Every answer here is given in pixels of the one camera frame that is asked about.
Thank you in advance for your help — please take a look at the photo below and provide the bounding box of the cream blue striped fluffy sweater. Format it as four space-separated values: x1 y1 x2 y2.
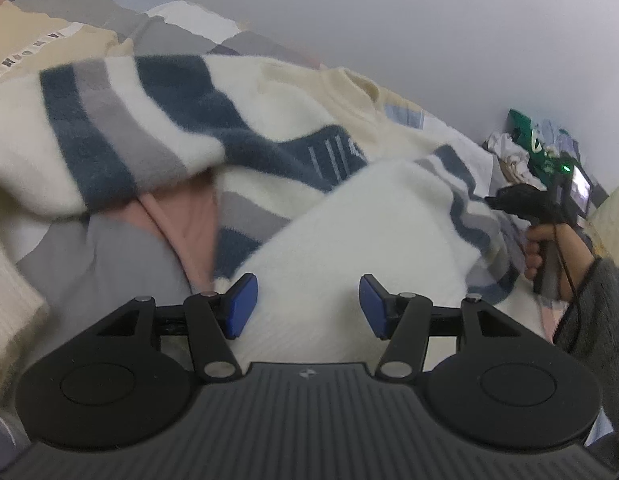
0 53 523 411

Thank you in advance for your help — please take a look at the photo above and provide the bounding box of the grey fleece right sleeve forearm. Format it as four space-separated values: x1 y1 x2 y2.
553 259 619 440

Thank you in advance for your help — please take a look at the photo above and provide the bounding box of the pile of clothes green shirt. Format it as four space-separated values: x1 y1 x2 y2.
483 108 609 208

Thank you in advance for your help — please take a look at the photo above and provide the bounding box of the person's right hand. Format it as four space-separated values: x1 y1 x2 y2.
524 223 595 302

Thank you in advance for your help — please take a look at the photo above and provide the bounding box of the cream quilted pillow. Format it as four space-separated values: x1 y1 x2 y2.
587 187 619 267

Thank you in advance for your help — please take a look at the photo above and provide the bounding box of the patchwork pastel bed quilt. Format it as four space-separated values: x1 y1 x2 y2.
0 0 615 461

